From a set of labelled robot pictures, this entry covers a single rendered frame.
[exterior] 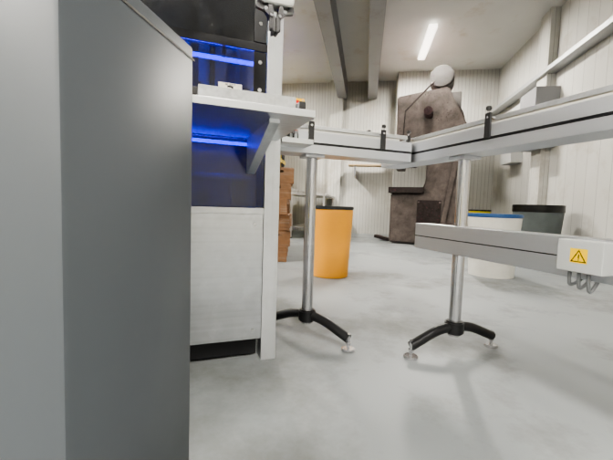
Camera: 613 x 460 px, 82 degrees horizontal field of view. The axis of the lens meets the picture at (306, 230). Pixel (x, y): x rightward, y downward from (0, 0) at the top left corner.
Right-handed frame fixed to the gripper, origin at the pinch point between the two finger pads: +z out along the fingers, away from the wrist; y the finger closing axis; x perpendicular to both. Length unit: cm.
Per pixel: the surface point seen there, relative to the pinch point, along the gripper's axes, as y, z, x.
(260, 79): -3.9, 2.5, -35.0
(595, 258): -80, 60, 37
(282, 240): -82, 88, -267
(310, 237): -31, 63, -49
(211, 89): 16.8, 19.9, 2.4
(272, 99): 0.8, 20.1, 2.5
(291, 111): -4.0, 23.5, 5.1
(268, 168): -7.8, 34.9, -34.9
